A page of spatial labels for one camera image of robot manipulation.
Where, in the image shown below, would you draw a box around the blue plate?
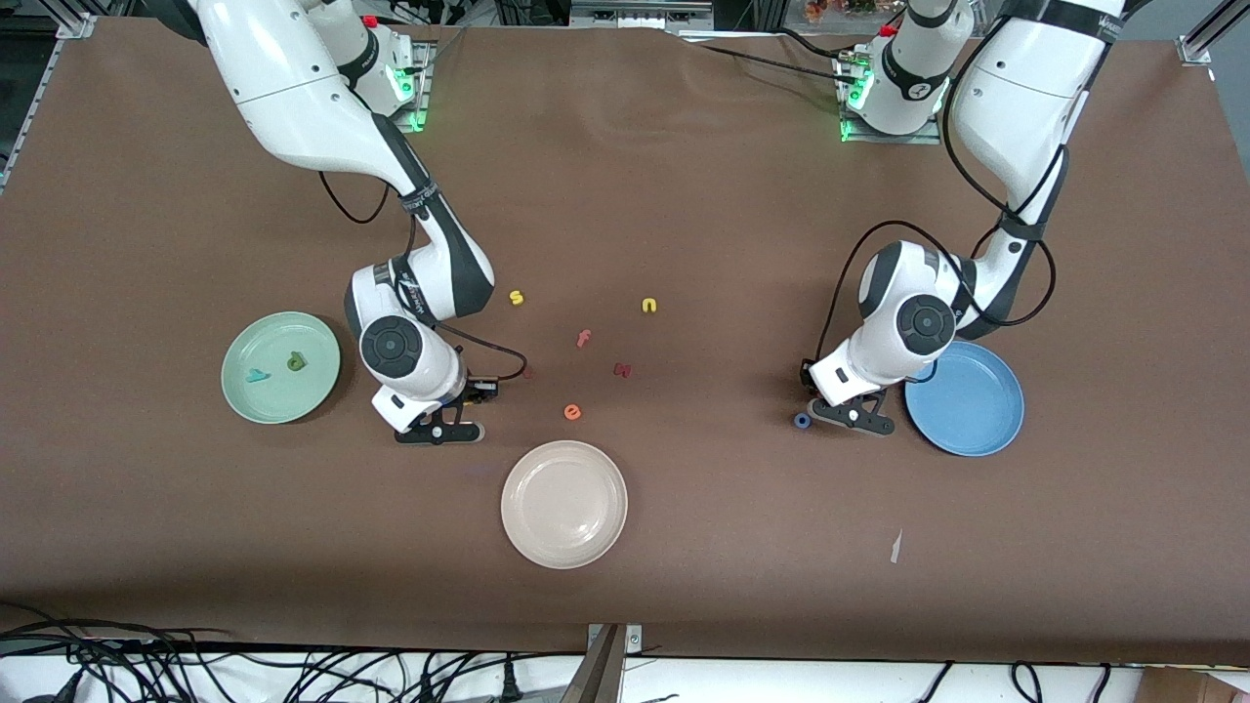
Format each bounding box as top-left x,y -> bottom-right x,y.
904,342 -> 1025,457

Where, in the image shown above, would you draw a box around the light green plate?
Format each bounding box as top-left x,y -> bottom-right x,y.
221,311 -> 342,425

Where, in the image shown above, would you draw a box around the cream white plate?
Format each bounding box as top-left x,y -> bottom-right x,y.
500,440 -> 629,570

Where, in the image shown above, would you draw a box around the brown table cover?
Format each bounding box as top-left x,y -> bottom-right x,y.
0,18 -> 1250,667

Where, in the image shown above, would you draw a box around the grey angled beam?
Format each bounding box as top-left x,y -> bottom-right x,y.
559,625 -> 626,703

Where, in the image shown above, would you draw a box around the cardboard box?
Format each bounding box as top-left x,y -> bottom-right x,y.
1136,666 -> 1250,703

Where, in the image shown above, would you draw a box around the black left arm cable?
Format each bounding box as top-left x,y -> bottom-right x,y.
815,0 -> 1070,367

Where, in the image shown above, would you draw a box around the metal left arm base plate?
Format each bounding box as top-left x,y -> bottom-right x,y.
842,49 -> 943,145

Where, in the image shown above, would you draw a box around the metal corner bracket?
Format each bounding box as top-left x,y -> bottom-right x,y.
586,623 -> 645,653

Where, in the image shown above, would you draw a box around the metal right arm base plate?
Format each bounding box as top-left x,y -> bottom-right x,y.
391,39 -> 436,134

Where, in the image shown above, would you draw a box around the black table cable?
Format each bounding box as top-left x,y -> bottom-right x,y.
771,27 -> 860,60
695,44 -> 846,81

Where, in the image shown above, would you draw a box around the tangled black floor cables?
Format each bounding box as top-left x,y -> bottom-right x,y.
0,600 -> 587,703

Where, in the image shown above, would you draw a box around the grey metal frame piece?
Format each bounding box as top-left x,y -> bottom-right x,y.
569,0 -> 716,30

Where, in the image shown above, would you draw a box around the aluminium frame profile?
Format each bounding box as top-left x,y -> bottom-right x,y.
0,14 -> 96,191
1177,0 -> 1250,67

